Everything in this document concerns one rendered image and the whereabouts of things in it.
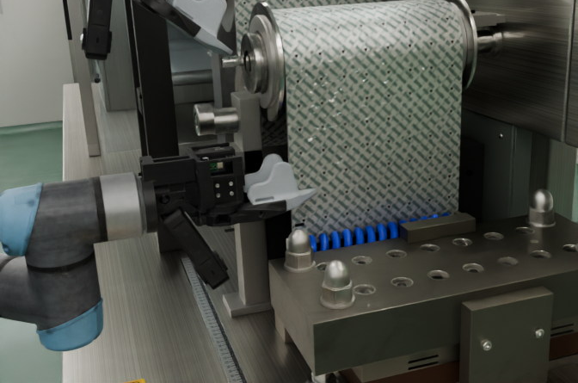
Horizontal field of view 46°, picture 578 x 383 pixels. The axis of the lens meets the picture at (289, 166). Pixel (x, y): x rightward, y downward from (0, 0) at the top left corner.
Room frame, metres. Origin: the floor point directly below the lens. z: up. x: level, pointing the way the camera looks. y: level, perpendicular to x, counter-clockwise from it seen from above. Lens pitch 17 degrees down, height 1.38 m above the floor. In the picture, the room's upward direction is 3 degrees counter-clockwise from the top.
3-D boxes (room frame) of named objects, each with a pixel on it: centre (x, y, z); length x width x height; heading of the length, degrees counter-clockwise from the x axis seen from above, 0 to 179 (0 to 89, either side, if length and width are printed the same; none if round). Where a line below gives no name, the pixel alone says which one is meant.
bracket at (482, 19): (0.94, -0.26, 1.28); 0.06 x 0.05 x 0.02; 107
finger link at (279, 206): (0.76, 0.05, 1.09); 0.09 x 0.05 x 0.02; 106
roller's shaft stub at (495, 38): (0.94, -0.26, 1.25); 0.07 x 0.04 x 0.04; 107
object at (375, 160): (0.83, -0.11, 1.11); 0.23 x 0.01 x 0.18; 107
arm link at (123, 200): (0.74, 0.19, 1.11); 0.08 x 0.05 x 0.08; 17
